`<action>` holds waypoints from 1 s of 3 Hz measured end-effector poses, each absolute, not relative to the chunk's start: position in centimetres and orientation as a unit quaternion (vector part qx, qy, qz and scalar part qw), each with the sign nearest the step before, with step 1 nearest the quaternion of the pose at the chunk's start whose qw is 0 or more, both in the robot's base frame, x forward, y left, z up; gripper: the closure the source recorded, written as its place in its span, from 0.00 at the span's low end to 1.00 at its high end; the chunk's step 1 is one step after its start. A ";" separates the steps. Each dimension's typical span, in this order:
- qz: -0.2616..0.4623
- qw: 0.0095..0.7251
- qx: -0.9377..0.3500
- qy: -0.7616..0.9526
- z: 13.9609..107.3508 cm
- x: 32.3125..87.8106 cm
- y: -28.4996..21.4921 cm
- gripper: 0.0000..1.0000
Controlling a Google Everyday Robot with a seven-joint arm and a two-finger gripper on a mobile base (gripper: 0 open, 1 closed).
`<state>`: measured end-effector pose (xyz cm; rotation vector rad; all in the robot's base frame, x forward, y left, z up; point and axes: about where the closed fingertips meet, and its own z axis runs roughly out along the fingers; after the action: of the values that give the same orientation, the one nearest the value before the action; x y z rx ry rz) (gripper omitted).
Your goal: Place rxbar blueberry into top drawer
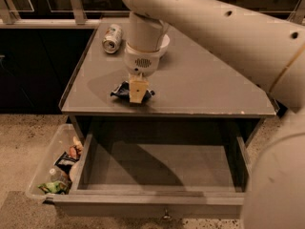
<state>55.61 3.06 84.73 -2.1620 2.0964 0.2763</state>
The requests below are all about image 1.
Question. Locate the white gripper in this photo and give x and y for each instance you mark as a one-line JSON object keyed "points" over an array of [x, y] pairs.
{"points": [[141, 63]]}

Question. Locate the blue rxbar blueberry wrapper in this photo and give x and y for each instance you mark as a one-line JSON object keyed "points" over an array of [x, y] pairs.
{"points": [[123, 92]]}

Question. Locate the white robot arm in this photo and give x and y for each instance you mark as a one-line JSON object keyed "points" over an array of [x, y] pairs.
{"points": [[271, 53]]}

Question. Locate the grey cabinet with glass top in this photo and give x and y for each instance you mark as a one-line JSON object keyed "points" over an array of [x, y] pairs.
{"points": [[189, 82]]}

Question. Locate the open grey top drawer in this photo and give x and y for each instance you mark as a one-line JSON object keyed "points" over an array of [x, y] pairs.
{"points": [[129, 180]]}

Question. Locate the white ceramic bowl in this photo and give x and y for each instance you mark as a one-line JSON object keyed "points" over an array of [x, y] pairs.
{"points": [[164, 45]]}

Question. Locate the green soda can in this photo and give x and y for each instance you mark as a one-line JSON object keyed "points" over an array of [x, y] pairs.
{"points": [[112, 38]]}

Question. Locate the red snack packet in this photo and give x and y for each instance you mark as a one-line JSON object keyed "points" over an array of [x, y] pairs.
{"points": [[74, 153]]}

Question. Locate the clear plastic bin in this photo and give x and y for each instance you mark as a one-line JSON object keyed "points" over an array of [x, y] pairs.
{"points": [[63, 139]]}

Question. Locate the black snack packet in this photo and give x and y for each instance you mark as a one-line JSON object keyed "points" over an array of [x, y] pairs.
{"points": [[65, 162]]}

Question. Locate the clear plastic bottle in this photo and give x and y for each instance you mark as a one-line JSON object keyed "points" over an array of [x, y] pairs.
{"points": [[58, 175]]}

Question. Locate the green snack bag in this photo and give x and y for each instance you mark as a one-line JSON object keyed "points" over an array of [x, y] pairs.
{"points": [[56, 187]]}

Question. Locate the metal railing frame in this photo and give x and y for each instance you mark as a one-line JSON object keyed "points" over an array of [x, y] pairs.
{"points": [[47, 7]]}

